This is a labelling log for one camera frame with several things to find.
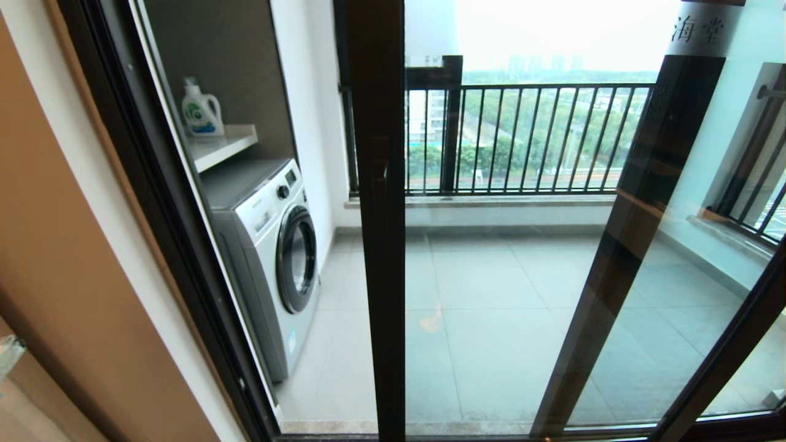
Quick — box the dark framed sliding glass door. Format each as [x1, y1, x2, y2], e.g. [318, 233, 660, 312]
[344, 0, 786, 442]

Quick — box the grey stone window sill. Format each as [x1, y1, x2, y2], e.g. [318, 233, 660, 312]
[344, 194, 615, 211]
[688, 212, 777, 258]

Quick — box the white front-load washing machine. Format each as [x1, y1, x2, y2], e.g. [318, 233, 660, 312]
[200, 158, 321, 382]

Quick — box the white shelf board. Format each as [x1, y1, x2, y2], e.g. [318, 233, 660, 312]
[186, 125, 259, 174]

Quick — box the black metal balcony railing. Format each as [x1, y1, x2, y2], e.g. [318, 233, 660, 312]
[341, 83, 650, 196]
[706, 64, 786, 243]

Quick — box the white detergent bottle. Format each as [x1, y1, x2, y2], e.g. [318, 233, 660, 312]
[180, 78, 225, 138]

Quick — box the brown cabinet back panel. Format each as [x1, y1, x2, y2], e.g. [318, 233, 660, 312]
[142, 0, 298, 163]

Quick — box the dark framed glass door panel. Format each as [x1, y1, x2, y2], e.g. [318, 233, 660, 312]
[531, 0, 786, 438]

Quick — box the black window frame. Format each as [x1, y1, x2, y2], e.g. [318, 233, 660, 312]
[335, 0, 464, 196]

